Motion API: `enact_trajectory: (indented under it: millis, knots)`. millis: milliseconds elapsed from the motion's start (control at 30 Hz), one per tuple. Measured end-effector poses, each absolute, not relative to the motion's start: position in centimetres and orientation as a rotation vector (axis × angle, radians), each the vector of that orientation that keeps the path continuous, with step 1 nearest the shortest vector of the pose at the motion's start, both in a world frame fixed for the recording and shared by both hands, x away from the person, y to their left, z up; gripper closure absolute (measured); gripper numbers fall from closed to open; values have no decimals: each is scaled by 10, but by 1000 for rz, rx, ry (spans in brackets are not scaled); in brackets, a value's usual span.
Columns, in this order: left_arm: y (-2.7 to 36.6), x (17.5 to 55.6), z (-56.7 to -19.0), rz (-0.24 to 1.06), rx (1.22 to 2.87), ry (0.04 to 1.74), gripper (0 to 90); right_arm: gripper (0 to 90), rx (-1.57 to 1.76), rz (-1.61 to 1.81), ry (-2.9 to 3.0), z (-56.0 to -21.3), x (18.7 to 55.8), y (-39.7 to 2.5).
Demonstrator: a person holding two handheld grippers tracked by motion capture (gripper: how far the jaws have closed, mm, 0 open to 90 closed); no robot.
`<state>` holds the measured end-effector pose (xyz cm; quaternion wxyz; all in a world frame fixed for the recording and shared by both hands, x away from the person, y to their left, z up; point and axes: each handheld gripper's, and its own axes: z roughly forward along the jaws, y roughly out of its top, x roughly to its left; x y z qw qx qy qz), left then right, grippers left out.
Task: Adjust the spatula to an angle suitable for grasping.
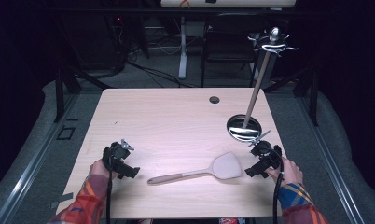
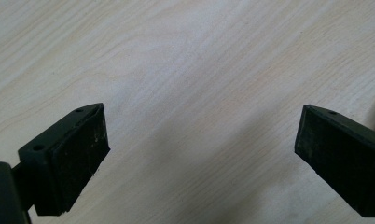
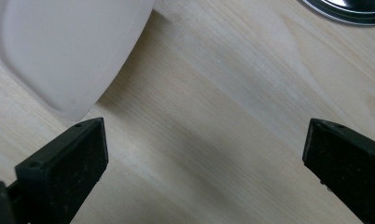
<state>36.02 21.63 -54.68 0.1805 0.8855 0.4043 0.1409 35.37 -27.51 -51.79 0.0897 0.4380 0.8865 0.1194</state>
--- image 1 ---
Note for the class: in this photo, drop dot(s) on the orange clamp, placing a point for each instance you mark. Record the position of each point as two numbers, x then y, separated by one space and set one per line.
184 3

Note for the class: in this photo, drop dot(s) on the person's left hand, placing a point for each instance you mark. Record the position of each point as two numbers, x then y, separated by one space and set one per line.
98 169

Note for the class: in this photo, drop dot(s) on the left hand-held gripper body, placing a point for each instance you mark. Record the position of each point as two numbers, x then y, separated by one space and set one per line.
115 154

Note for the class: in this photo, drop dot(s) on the white desk leg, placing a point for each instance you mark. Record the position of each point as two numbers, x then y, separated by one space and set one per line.
183 49

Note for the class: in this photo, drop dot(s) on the grey tape strip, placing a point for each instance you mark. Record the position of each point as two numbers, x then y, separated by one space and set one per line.
62 199

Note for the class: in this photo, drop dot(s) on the red packet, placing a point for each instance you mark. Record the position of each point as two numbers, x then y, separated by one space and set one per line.
229 221

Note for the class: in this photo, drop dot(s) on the utensil rack with metal hooks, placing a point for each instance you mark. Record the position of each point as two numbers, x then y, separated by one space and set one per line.
253 102

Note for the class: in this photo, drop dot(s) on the person's right hand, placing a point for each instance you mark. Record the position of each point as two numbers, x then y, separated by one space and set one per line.
289 172

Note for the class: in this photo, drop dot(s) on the black metal frame stand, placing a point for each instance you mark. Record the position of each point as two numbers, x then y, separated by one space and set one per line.
313 93
60 93

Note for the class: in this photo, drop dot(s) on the light desk top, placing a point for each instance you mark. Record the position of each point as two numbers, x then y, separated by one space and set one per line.
229 2

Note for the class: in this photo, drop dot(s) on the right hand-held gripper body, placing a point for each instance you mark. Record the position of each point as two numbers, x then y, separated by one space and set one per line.
265 151

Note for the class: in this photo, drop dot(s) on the black chair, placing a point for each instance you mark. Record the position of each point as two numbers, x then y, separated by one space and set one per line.
229 46

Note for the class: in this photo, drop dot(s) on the aluminium floor rail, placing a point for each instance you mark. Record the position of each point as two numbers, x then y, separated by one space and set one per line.
331 168
30 174

